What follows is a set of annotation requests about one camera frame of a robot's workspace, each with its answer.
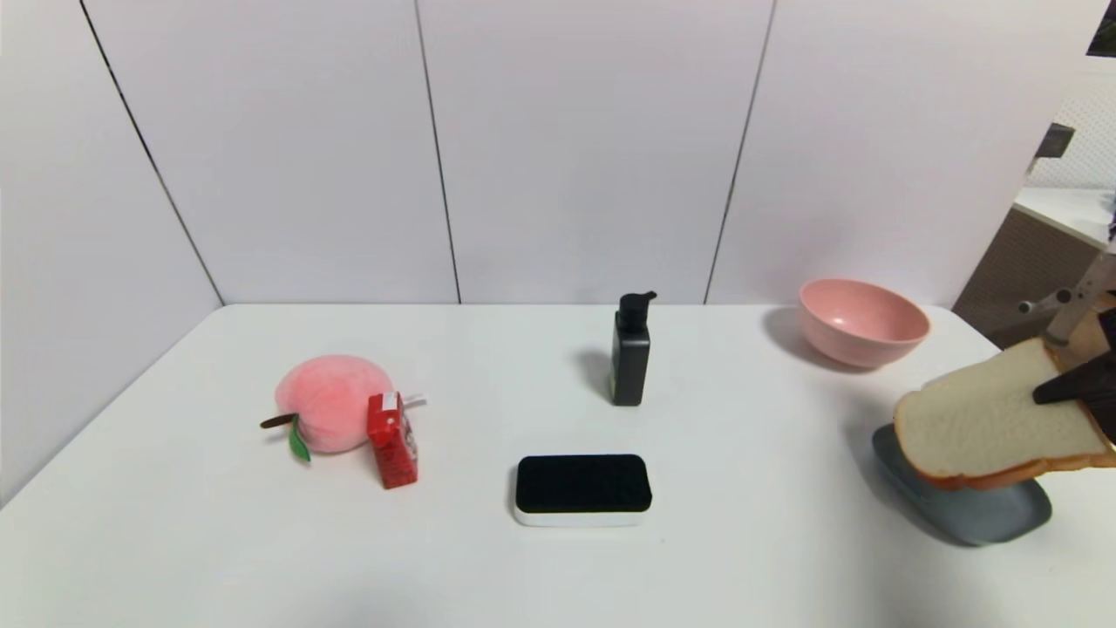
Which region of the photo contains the grey oval plate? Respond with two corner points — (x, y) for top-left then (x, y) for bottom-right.
(872, 424), (1053, 547)

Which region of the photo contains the pink bowl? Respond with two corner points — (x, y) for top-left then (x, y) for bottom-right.
(798, 278), (930, 370)

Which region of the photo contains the white background desk top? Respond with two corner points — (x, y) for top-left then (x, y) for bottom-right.
(1012, 187), (1116, 254)

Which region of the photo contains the toast bread slice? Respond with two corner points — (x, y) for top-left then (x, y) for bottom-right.
(893, 338), (1116, 491)

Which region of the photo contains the black whiteboard eraser white base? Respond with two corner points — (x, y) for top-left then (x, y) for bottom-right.
(512, 453), (653, 528)

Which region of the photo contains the white desk leg with crank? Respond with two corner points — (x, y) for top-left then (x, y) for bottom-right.
(1017, 253), (1116, 348)

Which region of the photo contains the pink plush peach toy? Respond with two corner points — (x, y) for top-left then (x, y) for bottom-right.
(260, 354), (400, 462)

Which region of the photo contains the white pegboard panel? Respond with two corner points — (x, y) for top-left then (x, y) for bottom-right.
(1025, 74), (1116, 193)

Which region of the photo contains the black pump dispenser bottle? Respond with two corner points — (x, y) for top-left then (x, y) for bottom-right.
(610, 291), (657, 407)

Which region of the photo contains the red milk drink carton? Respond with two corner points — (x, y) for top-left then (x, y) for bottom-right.
(366, 391), (427, 490)

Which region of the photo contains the brown mesh desk panel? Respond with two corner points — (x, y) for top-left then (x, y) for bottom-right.
(951, 208), (1098, 350)

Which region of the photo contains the small black box on wall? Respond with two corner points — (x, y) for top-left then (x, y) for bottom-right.
(1035, 123), (1076, 160)

